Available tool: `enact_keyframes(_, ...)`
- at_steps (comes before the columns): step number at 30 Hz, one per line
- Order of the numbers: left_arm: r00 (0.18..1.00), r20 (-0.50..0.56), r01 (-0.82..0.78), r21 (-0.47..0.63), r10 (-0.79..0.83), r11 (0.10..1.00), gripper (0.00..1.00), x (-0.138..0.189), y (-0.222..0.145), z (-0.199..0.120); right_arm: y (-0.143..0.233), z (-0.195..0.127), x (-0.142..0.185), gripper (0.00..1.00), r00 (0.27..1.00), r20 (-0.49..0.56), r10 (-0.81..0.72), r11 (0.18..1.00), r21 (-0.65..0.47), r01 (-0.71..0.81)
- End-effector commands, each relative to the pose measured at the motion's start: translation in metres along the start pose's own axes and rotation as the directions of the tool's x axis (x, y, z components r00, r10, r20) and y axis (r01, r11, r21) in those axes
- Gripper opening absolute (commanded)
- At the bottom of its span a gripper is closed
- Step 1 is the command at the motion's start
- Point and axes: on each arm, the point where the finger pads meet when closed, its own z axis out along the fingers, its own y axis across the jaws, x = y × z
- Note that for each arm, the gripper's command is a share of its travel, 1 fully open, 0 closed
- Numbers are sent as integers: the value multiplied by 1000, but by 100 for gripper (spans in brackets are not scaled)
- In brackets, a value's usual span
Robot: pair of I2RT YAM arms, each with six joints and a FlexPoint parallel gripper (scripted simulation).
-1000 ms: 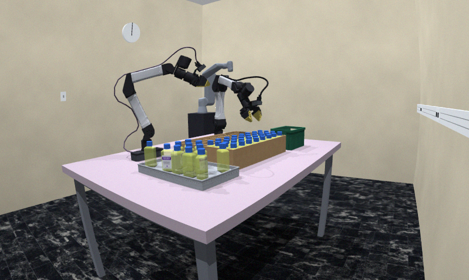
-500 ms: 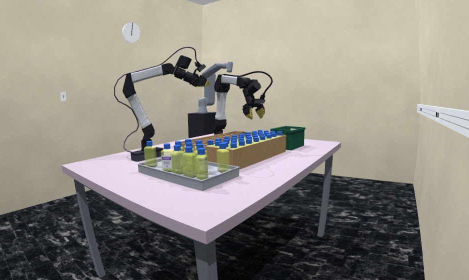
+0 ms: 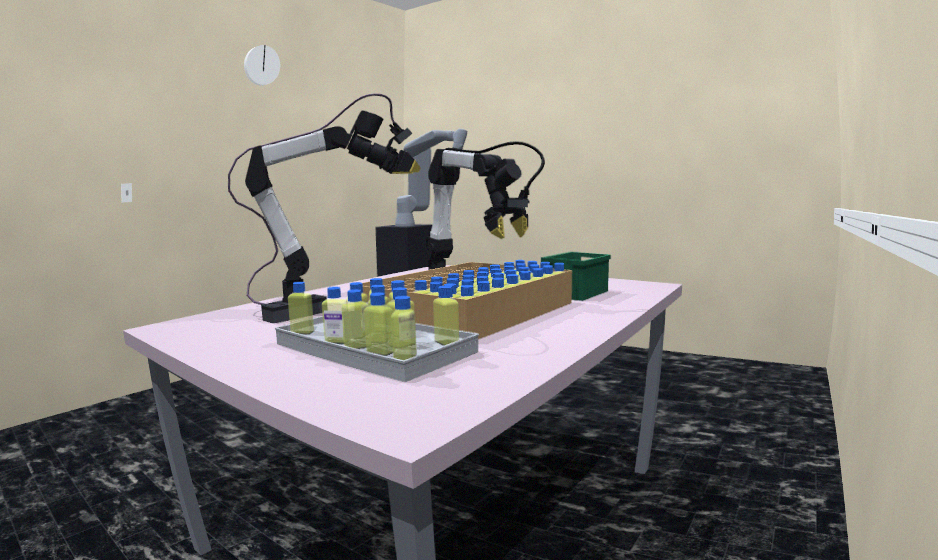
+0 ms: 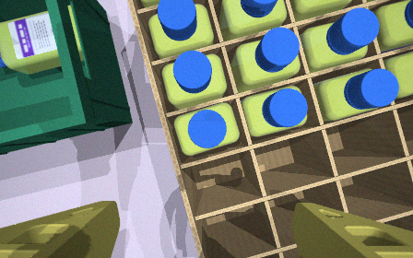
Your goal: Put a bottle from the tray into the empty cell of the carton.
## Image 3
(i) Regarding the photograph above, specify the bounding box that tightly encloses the green crate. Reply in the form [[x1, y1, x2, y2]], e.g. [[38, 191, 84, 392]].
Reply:
[[541, 252, 611, 301]]

